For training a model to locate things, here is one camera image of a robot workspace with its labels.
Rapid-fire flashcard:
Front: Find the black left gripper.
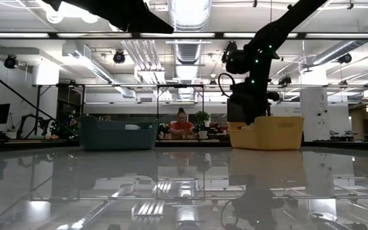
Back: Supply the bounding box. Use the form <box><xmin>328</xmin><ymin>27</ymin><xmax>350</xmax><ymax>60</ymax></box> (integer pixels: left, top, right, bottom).
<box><xmin>42</xmin><ymin>0</ymin><xmax>175</xmax><ymax>35</ymax></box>

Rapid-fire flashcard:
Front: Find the yellow plastic bin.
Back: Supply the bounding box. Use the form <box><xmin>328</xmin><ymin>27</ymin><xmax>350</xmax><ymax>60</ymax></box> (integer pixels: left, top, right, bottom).
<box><xmin>227</xmin><ymin>116</ymin><xmax>305</xmax><ymax>151</ymax></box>

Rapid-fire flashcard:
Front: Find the teal plastic bin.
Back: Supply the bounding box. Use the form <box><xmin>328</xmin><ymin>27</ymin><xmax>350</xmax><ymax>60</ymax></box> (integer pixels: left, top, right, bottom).
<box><xmin>77</xmin><ymin>115</ymin><xmax>160</xmax><ymax>151</ymax></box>

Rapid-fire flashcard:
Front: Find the green potted plant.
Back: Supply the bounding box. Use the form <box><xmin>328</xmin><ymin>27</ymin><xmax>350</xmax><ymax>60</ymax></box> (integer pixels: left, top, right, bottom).
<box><xmin>195</xmin><ymin>110</ymin><xmax>211</xmax><ymax>140</ymax></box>

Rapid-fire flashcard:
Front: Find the white pillar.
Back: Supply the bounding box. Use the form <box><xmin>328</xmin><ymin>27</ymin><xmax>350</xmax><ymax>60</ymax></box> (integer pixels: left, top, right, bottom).
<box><xmin>300</xmin><ymin>70</ymin><xmax>328</xmax><ymax>143</ymax></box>

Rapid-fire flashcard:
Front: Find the person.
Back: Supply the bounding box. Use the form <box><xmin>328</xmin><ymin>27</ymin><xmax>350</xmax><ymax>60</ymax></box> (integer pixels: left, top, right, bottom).
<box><xmin>169</xmin><ymin>107</ymin><xmax>195</xmax><ymax>139</ymax></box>

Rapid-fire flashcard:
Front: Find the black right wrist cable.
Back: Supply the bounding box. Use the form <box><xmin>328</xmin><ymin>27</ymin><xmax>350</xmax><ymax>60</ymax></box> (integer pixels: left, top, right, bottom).
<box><xmin>217</xmin><ymin>72</ymin><xmax>236</xmax><ymax>98</ymax></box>

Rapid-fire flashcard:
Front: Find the silver ventilation duct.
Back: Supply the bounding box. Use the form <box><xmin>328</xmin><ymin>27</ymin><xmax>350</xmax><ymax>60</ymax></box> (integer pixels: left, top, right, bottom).
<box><xmin>167</xmin><ymin>0</ymin><xmax>213</xmax><ymax>100</ymax></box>

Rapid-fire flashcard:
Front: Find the black aluminium rig frame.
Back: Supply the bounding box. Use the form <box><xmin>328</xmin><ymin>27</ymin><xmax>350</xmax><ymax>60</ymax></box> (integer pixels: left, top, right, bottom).
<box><xmin>0</xmin><ymin>31</ymin><xmax>368</xmax><ymax>153</ymax></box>

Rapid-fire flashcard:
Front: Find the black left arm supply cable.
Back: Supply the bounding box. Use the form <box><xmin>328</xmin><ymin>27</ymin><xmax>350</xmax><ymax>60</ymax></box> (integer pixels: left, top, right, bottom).
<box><xmin>0</xmin><ymin>62</ymin><xmax>79</xmax><ymax>137</ymax></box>

